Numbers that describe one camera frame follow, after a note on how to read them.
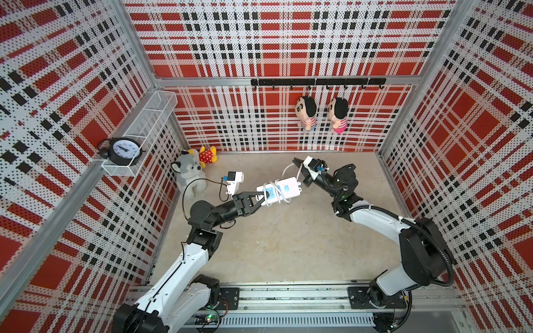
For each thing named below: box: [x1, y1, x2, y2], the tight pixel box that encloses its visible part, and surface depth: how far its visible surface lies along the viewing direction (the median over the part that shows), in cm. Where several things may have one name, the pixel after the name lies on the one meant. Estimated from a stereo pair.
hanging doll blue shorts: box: [294, 95, 318, 132], surface depth 95 cm
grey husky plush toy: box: [170, 149, 208, 200], surface depth 94 cm
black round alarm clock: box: [97, 137, 146, 167], surface depth 65 cm
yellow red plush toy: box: [187, 145, 218, 169], surface depth 117 cm
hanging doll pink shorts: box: [328, 97, 350, 134], surface depth 97 cm
